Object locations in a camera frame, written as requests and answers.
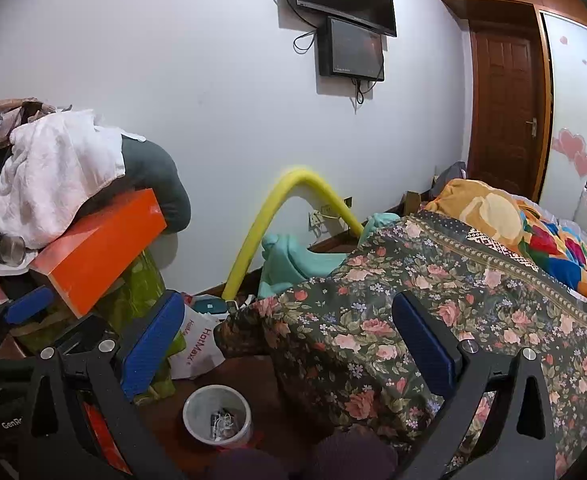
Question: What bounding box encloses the white hanging socket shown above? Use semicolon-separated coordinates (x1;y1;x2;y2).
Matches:
307;204;344;236

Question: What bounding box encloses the red patterned cloth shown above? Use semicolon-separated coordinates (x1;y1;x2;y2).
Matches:
80;402;134;476

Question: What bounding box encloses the dark floral blanket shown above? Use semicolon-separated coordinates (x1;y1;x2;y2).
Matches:
213;210;587;480

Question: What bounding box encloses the brown wooden door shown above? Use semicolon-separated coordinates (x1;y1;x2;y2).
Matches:
468;17;547;201

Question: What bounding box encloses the person's right leg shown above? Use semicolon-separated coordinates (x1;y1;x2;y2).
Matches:
306;430;399;480

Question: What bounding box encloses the small black wall monitor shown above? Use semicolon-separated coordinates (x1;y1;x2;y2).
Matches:
317;16;385;82

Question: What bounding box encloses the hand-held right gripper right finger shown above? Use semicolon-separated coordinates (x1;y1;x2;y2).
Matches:
391;290;559;480

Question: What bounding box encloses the orange colourful printed blanket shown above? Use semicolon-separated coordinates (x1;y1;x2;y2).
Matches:
423;177;587;318

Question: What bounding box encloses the teal cloth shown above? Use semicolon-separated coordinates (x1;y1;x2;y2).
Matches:
257;212;401;298

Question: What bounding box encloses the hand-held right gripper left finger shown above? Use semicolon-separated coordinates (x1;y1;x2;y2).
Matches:
18;290;186;480

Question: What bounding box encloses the grey brown patterned cloth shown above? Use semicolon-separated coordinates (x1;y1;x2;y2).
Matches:
0;97;74;151

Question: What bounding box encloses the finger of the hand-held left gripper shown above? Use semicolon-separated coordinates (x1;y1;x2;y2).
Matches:
4;286;56;326
56;317;119;356

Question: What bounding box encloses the white wardrobe door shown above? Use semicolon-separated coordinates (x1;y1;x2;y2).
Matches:
538;7;587;231

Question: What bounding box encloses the grey pillow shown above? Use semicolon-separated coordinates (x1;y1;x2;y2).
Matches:
118;135;192;235

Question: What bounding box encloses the orange box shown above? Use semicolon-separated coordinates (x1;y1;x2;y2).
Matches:
28;187;169;320

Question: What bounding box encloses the crumpled dark wrapper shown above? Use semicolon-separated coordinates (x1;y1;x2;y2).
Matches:
208;407;241;443

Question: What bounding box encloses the teal white box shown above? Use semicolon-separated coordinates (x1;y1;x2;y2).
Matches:
192;294;239;317

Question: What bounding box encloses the white plastic bag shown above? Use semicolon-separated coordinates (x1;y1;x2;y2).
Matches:
166;302;226;381

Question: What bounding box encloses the green patterned bag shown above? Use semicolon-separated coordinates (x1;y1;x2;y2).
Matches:
23;250;189;406

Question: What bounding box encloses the white plastic trash bin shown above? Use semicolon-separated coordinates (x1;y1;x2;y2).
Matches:
182;385;253;450

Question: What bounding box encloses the white cloth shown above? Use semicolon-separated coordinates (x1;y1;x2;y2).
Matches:
0;108;146;251

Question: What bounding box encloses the yellow foam tube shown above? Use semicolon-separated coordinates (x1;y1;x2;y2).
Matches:
222;166;365;301

